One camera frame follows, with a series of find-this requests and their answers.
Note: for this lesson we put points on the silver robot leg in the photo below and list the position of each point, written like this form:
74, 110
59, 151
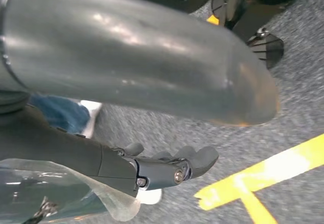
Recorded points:
126, 54

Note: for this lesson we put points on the person's leg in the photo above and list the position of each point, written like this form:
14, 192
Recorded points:
60, 113

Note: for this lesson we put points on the person's foot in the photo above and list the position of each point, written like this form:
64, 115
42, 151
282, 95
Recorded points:
151, 196
92, 115

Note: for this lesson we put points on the black robot foot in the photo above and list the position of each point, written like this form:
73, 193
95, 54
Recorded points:
268, 49

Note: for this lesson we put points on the chrome round stool base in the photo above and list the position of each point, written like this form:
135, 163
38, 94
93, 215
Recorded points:
25, 189

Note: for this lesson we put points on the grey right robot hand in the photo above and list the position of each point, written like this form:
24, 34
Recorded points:
75, 155

